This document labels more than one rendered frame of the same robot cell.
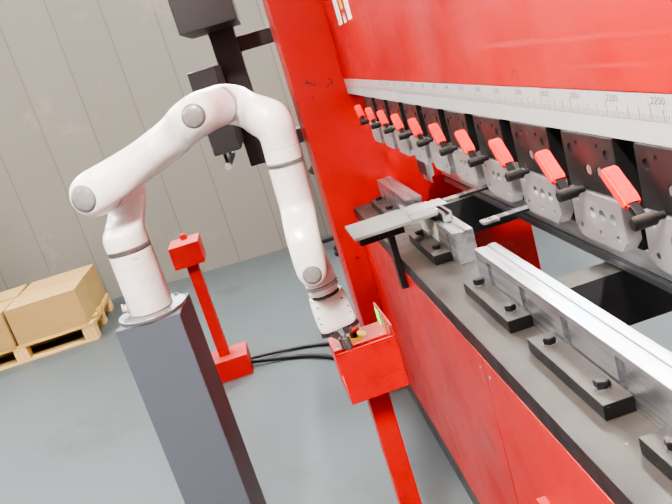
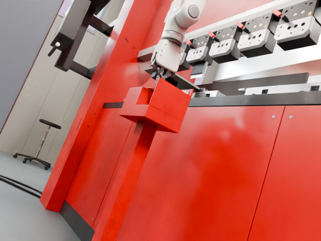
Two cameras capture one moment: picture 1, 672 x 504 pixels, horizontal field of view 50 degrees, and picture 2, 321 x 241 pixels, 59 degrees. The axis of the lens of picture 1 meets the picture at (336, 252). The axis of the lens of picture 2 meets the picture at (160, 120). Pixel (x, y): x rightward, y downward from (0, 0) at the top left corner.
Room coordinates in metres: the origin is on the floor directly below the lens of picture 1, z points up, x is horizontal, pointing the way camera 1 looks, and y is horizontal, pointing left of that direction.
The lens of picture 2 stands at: (0.84, 0.45, 0.49)
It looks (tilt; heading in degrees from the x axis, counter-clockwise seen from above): 11 degrees up; 333
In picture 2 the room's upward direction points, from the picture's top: 20 degrees clockwise
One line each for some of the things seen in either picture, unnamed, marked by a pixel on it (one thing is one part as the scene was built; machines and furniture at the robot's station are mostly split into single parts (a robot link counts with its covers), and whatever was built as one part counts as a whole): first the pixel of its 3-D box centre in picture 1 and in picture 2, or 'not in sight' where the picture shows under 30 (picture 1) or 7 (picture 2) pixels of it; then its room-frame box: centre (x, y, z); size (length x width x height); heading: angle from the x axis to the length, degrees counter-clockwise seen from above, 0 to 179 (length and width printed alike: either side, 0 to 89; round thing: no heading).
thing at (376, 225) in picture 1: (390, 220); (171, 79); (2.14, -0.19, 1.00); 0.26 x 0.18 x 0.01; 94
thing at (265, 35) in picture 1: (264, 35); (106, 22); (3.43, 0.03, 1.67); 0.40 x 0.24 x 0.07; 4
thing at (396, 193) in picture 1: (399, 198); not in sight; (2.70, -0.30, 0.92); 0.50 x 0.06 x 0.10; 4
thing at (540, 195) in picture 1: (557, 164); not in sight; (1.18, -0.40, 1.26); 0.15 x 0.09 x 0.17; 4
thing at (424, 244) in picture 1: (429, 246); not in sight; (2.11, -0.28, 0.89); 0.30 x 0.05 x 0.03; 4
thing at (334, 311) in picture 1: (331, 308); (167, 55); (1.75, 0.05, 0.92); 0.10 x 0.07 x 0.11; 96
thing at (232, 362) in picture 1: (207, 306); not in sight; (3.73, 0.76, 0.42); 0.25 x 0.20 x 0.83; 94
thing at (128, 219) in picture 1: (120, 205); not in sight; (1.95, 0.53, 1.30); 0.19 x 0.12 x 0.24; 160
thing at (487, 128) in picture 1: (512, 152); not in sight; (1.38, -0.39, 1.26); 0.15 x 0.09 x 0.17; 4
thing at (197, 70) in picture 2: (424, 165); (198, 70); (2.15, -0.34, 1.13); 0.10 x 0.02 x 0.10; 4
